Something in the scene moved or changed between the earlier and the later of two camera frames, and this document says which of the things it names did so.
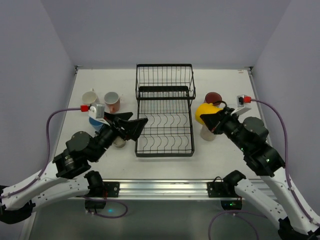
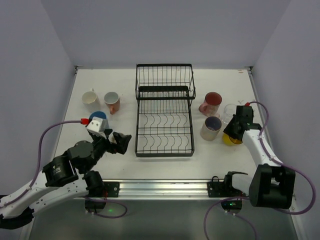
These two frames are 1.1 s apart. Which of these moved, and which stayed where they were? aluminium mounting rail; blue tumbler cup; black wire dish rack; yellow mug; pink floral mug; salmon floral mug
Moved: yellow mug; blue tumbler cup
Stayed: black wire dish rack; pink floral mug; aluminium mounting rail; salmon floral mug
